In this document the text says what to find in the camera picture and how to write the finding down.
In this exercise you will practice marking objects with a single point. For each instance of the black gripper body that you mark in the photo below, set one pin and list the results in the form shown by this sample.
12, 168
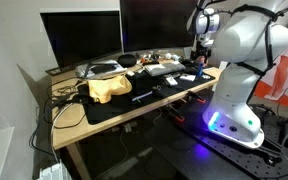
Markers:
198, 50

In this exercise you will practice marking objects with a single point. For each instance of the blue cylindrical object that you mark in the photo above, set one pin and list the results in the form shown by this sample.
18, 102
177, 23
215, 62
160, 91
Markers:
200, 69

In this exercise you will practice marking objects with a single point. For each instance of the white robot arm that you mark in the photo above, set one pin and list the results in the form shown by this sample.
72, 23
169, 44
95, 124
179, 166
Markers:
249, 42

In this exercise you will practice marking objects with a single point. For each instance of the pink pig toy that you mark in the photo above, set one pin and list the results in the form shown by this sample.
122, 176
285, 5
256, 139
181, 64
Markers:
201, 59

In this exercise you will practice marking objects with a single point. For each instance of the white AirTag box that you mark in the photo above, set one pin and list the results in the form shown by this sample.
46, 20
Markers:
187, 77

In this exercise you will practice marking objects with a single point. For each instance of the white round figurine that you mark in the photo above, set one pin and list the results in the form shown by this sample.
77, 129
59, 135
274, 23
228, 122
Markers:
168, 56

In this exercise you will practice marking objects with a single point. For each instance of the small white device box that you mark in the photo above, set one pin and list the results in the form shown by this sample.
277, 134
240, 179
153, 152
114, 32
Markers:
171, 81

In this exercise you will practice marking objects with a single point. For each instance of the white keyboard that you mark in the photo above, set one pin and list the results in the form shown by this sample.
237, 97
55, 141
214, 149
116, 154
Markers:
165, 68

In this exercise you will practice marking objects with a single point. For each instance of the right black monitor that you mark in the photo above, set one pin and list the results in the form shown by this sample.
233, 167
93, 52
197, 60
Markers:
155, 24

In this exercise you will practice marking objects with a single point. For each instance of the black monitor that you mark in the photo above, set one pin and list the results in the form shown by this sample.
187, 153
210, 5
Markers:
79, 37
155, 24

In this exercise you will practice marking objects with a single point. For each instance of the large black desk mat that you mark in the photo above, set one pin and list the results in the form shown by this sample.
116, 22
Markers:
120, 104

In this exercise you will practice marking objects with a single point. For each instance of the black oval case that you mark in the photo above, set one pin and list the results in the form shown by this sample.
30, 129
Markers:
127, 60

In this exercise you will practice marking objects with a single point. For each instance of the grey papers stack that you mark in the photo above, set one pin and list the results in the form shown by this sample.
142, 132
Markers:
98, 70

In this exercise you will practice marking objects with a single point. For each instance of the yellow cloth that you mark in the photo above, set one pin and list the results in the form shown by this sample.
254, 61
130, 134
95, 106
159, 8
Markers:
102, 90

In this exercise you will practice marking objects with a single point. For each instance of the left black monitor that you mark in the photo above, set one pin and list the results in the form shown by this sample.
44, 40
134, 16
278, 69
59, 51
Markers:
79, 37

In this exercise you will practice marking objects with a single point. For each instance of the wooden desk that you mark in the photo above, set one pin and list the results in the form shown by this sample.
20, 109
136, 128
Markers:
71, 126

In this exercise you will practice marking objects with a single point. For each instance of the orange handled clamp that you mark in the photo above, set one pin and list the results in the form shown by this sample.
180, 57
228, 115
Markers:
175, 114
198, 97

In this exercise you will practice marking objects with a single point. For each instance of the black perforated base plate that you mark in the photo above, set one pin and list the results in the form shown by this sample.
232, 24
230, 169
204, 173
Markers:
265, 163

